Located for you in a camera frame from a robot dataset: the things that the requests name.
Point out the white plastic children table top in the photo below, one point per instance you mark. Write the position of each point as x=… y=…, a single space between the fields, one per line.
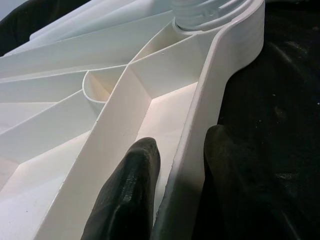
x=75 y=112

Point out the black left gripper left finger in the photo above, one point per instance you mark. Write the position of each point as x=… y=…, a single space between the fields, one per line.
x=125 y=195

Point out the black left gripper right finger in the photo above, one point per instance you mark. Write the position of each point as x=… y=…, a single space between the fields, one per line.
x=237 y=195

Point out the black plastic cover sheet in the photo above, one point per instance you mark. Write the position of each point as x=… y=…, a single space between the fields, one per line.
x=287 y=100

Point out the white plastic table leg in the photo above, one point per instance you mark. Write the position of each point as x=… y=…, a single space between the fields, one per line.
x=190 y=17

